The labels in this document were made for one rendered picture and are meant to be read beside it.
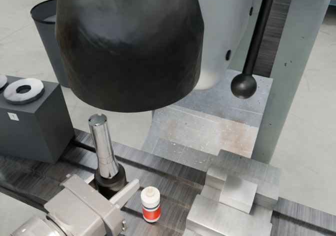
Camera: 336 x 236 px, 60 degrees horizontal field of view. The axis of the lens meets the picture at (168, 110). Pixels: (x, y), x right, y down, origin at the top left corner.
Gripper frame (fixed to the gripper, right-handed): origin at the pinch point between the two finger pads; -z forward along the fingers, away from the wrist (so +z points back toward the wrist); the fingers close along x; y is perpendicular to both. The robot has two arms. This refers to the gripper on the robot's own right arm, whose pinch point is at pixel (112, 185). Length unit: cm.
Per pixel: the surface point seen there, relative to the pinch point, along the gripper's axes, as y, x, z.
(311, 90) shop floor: 112, 2, -216
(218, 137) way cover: 23.4, 1.3, -40.6
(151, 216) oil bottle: 19.6, -0.9, -7.5
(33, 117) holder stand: 5.1, 30.3, -3.7
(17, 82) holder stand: 2.4, 41.6, -7.3
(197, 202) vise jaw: 11.4, -9.2, -12.1
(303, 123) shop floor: 112, -7, -171
